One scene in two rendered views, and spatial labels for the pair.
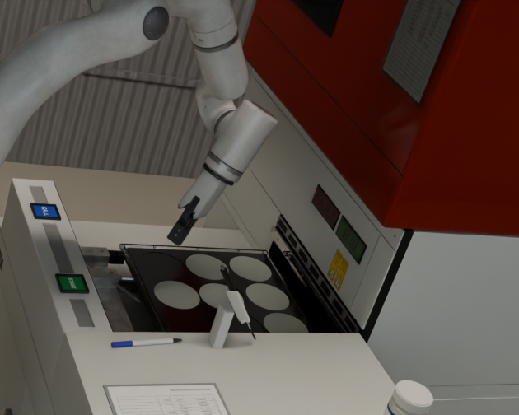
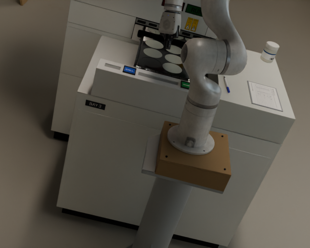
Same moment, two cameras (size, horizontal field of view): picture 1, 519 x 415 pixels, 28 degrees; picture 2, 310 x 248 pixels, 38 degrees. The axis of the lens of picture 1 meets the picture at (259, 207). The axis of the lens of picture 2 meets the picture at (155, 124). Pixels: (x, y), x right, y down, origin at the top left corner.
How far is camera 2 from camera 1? 2.16 m
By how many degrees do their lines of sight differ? 56
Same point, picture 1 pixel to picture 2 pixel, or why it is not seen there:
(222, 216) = (81, 35)
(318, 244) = not seen: hidden behind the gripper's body
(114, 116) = not seen: outside the picture
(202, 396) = (255, 86)
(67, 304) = not seen: hidden behind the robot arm
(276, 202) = (130, 14)
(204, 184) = (178, 18)
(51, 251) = (161, 81)
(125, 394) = (256, 100)
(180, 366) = (238, 83)
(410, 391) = (272, 44)
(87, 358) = (235, 100)
